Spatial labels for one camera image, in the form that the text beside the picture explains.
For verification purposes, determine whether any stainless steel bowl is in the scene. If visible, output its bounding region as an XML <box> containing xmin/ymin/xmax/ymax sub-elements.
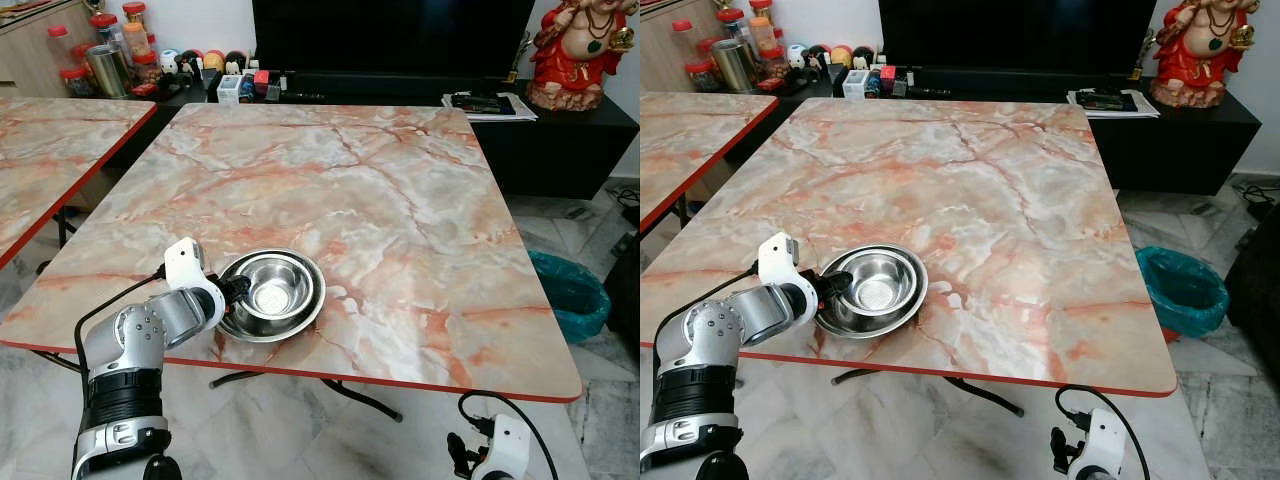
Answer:
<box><xmin>215</xmin><ymin>249</ymin><xmax>327</xmax><ymax>344</ymax></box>
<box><xmin>815</xmin><ymin>244</ymin><xmax>929</xmax><ymax>339</ymax></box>

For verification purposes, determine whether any teal-lined waste bin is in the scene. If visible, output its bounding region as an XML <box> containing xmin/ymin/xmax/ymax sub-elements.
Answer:
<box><xmin>528</xmin><ymin>250</ymin><xmax>612</xmax><ymax>344</ymax></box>
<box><xmin>1136</xmin><ymin>246</ymin><xmax>1229</xmax><ymax>341</ymax></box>

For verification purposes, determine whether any stainless steel tumbler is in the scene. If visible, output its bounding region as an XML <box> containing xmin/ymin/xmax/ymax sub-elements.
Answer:
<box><xmin>712</xmin><ymin>40</ymin><xmax>758</xmax><ymax>94</ymax></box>
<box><xmin>85</xmin><ymin>45</ymin><xmax>131</xmax><ymax>99</ymax></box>

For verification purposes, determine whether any wooden drawer cabinet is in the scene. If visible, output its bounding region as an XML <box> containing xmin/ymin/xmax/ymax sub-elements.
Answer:
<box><xmin>0</xmin><ymin>0</ymin><xmax>101</xmax><ymax>99</ymax></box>
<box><xmin>640</xmin><ymin>0</ymin><xmax>721</xmax><ymax>93</ymax></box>

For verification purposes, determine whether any tall clear red-lidded jar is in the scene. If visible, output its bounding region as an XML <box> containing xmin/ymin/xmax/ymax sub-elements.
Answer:
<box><xmin>672</xmin><ymin>20</ymin><xmax>701</xmax><ymax>66</ymax></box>
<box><xmin>47</xmin><ymin>25</ymin><xmax>76</xmax><ymax>71</ymax></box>

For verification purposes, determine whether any black television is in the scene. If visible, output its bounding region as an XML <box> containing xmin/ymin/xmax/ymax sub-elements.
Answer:
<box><xmin>878</xmin><ymin>0</ymin><xmax>1158</xmax><ymax>71</ymax></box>
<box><xmin>252</xmin><ymin>0</ymin><xmax>536</xmax><ymax>76</ymax></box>

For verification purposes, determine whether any white paper stack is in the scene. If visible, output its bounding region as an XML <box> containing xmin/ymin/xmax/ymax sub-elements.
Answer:
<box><xmin>443</xmin><ymin>92</ymin><xmax>539</xmax><ymax>123</ymax></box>
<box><xmin>1066</xmin><ymin>88</ymin><xmax>1161</xmax><ymax>119</ymax></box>

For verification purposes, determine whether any red laughing Buddha statue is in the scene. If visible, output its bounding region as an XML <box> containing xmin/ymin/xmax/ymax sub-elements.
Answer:
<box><xmin>527</xmin><ymin>0</ymin><xmax>639</xmax><ymax>111</ymax></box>
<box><xmin>1150</xmin><ymin>0</ymin><xmax>1259</xmax><ymax>108</ymax></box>

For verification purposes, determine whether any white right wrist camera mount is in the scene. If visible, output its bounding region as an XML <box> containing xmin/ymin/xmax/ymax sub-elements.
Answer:
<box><xmin>1085</xmin><ymin>407</ymin><xmax>1126</xmax><ymax>480</ymax></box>
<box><xmin>485</xmin><ymin>413</ymin><xmax>531</xmax><ymax>480</ymax></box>

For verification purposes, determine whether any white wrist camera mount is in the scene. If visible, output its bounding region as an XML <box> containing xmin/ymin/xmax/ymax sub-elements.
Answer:
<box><xmin>1085</xmin><ymin>407</ymin><xmax>1126</xmax><ymax>480</ymax></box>
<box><xmin>485</xmin><ymin>413</ymin><xmax>531</xmax><ymax>480</ymax></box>
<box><xmin>163</xmin><ymin>237</ymin><xmax>226</xmax><ymax>326</ymax></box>
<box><xmin>757</xmin><ymin>232</ymin><xmax>819</xmax><ymax>319</ymax></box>

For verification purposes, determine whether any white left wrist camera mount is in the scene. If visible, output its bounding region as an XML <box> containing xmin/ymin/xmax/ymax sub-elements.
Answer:
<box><xmin>163</xmin><ymin>237</ymin><xmax>226</xmax><ymax>326</ymax></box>
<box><xmin>757</xmin><ymin>232</ymin><xmax>819</xmax><ymax>319</ymax></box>

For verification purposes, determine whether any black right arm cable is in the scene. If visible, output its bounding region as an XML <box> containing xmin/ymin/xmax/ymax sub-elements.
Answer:
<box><xmin>1054</xmin><ymin>384</ymin><xmax>1151</xmax><ymax>480</ymax></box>
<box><xmin>458</xmin><ymin>390</ymin><xmax>559</xmax><ymax>480</ymax></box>

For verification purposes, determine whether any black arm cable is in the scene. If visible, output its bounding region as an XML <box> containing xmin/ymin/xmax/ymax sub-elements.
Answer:
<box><xmin>74</xmin><ymin>265</ymin><xmax>169</xmax><ymax>376</ymax></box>
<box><xmin>652</xmin><ymin>262</ymin><xmax>761</xmax><ymax>351</ymax></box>
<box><xmin>458</xmin><ymin>390</ymin><xmax>559</xmax><ymax>480</ymax></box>
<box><xmin>1054</xmin><ymin>384</ymin><xmax>1151</xmax><ymax>480</ymax></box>

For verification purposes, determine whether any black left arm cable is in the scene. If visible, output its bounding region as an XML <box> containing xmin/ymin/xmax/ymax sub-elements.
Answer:
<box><xmin>652</xmin><ymin>262</ymin><xmax>761</xmax><ymax>351</ymax></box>
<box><xmin>74</xmin><ymin>265</ymin><xmax>169</xmax><ymax>376</ymax></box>

